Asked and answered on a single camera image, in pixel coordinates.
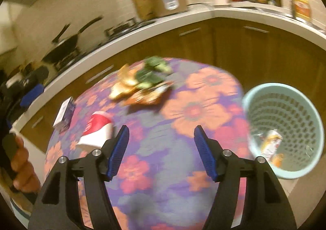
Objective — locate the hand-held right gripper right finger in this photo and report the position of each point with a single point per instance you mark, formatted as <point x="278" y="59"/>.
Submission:
<point x="203" y="148"/>

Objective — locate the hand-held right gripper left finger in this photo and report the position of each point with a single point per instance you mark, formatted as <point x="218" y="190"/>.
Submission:
<point x="118" y="151"/>

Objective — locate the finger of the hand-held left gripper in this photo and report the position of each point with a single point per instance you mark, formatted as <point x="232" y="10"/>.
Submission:
<point x="31" y="94"/>
<point x="38" y="74"/>

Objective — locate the red and white paper cup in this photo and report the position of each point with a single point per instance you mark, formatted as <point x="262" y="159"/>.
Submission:
<point x="95" y="128"/>

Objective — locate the purple and white carton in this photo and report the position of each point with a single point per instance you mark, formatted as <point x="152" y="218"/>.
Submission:
<point x="63" y="114"/>

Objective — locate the green leafy vegetable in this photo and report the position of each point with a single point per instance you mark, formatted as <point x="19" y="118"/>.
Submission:
<point x="150" y="72"/>

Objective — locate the light blue plastic basket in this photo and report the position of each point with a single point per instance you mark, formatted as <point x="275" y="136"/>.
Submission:
<point x="287" y="107"/>

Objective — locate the person's left hand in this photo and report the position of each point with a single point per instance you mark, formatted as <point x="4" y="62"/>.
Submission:
<point x="24" y="169"/>

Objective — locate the floral tablecloth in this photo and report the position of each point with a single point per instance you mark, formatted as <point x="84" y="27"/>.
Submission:
<point x="152" y="143"/>

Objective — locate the black frying pan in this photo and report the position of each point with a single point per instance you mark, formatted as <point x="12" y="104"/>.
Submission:
<point x="63" y="46"/>

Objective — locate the black gas stove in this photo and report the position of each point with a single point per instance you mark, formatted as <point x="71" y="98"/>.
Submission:
<point x="119" y="29"/>

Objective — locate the wooden kitchen cabinet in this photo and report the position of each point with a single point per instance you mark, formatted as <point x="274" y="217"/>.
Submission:
<point x="229" y="49"/>

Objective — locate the white kitchen countertop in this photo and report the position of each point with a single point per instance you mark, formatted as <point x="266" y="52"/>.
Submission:
<point x="178" y="22"/>

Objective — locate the brown rice cooker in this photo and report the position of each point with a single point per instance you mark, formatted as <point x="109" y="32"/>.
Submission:
<point x="168" y="1"/>

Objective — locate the yellow dish soap bottle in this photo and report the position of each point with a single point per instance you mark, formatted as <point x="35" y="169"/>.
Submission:
<point x="301" y="6"/>

